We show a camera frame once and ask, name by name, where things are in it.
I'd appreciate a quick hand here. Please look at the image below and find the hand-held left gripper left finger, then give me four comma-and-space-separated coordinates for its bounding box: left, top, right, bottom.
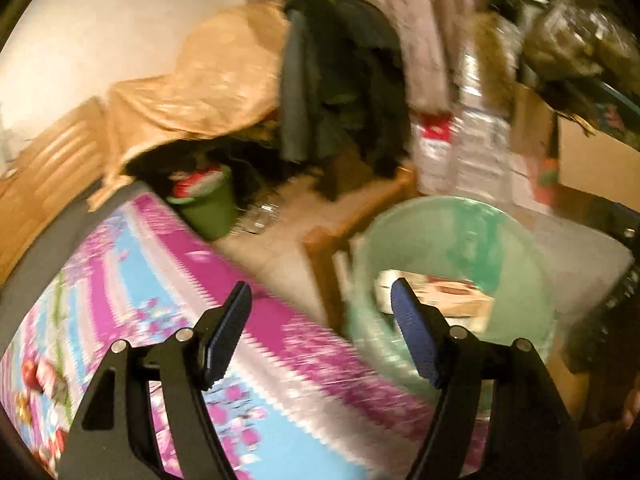
57, 281, 253, 480

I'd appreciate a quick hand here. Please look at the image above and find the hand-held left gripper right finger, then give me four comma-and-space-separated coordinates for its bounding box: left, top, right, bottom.
390, 277, 583, 480

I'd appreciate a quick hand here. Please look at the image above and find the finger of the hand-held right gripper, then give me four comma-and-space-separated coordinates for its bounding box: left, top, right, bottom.
567, 260, 640, 376

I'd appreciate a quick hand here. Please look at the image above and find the white medicine box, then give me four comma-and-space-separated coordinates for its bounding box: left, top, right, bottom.
374, 269, 496, 333

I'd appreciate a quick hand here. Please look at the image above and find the green trash bin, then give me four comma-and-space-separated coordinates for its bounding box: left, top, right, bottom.
350, 195, 558, 411

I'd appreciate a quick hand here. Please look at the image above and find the floral striped blanket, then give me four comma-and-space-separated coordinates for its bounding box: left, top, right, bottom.
0, 192, 491, 480

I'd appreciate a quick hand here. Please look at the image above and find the small green bucket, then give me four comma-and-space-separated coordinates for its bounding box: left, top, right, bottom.
167, 162, 238, 241

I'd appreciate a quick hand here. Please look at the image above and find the wooden stool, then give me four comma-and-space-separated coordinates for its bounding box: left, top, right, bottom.
302, 162, 420, 326

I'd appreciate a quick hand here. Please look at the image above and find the red white plastic bag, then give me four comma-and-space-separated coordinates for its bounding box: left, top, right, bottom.
170, 167, 231, 198

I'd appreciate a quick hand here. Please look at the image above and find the cardboard box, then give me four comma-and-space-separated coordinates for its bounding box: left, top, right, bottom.
510, 82, 640, 206

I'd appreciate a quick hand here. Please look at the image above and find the red white packet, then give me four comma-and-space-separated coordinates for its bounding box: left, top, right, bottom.
417, 110, 456, 191

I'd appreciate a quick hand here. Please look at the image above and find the pack of water bottles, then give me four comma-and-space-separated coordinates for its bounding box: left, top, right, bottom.
452, 47, 516, 196

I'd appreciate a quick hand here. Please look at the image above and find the wooden headboard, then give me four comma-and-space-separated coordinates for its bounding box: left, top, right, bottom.
0, 97, 118, 281

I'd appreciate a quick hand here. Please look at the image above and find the golden cloth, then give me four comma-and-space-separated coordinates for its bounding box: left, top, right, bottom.
87, 2, 296, 211

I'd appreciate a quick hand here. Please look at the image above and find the dark jacket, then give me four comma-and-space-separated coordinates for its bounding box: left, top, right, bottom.
277, 0, 413, 201

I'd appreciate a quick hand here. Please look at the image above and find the dark plastic bag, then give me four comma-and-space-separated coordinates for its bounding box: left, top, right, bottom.
487, 0, 640, 126

